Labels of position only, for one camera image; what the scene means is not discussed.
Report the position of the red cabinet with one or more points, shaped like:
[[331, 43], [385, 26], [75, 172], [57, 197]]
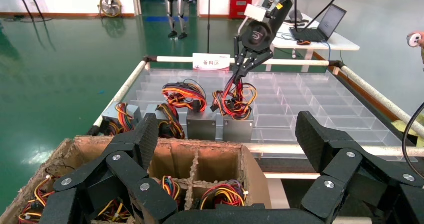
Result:
[[238, 7]]

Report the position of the white sign with Chinese text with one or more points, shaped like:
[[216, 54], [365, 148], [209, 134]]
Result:
[[212, 62]]

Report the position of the black orange computer mouse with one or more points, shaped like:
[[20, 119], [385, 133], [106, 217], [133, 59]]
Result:
[[303, 42]]

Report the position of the brown cardboard divider box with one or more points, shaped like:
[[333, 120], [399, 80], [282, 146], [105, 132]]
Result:
[[255, 182]]

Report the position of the thin black stand pole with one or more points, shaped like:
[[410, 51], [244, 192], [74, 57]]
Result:
[[209, 17]]

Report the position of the white round handheld controller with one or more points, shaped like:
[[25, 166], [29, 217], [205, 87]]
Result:
[[414, 40]]

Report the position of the humanoid robot legs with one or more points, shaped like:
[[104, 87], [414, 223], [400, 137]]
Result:
[[169, 10]]

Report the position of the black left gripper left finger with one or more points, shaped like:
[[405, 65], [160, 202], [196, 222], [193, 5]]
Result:
[[126, 169]]

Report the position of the black laptop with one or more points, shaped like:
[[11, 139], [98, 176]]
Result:
[[333, 20]]

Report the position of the white table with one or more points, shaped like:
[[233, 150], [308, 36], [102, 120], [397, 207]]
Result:
[[331, 43]]

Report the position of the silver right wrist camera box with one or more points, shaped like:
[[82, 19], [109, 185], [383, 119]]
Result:
[[256, 13]]

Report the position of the blue floor mat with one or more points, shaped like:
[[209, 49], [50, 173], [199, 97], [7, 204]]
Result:
[[159, 18]]

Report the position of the person's hand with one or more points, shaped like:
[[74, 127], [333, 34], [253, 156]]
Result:
[[422, 43]]

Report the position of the white pipe cart frame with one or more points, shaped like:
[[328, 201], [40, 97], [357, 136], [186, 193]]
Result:
[[298, 62]]

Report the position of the yellow cloth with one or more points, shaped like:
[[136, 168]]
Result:
[[402, 126]]

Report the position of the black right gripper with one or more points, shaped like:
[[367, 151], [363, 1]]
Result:
[[258, 37]]

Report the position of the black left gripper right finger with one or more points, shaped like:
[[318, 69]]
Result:
[[331, 149]]

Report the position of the yellow floor fan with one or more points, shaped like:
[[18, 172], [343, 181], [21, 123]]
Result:
[[110, 6]]

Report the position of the grey rounded desk object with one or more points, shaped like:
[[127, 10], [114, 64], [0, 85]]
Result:
[[296, 16]]

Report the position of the clear plastic divider tray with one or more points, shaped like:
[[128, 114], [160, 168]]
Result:
[[298, 106]]

